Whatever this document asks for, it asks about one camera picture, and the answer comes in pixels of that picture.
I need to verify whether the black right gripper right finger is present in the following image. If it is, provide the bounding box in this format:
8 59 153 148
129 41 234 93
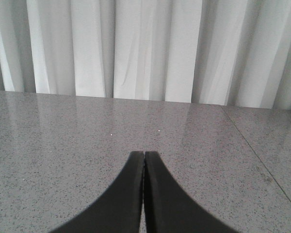
144 151 236 233

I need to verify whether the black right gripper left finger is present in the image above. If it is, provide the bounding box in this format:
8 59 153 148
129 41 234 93
52 151 144 233

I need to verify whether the grey pleated curtain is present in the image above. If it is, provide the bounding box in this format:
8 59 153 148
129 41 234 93
0 0 291 109

